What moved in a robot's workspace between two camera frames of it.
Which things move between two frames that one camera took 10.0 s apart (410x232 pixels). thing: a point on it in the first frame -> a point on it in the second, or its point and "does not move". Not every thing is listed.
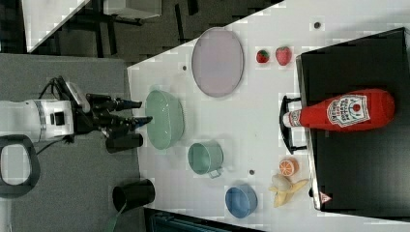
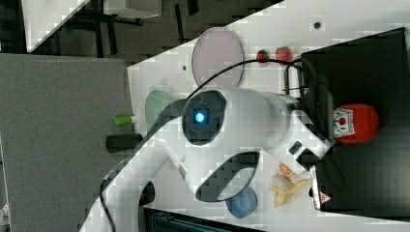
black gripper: [101, 115] -> [317, 104]
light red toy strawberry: [283, 55] does not move
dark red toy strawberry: [262, 56] does not move
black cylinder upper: [116, 144] does not move
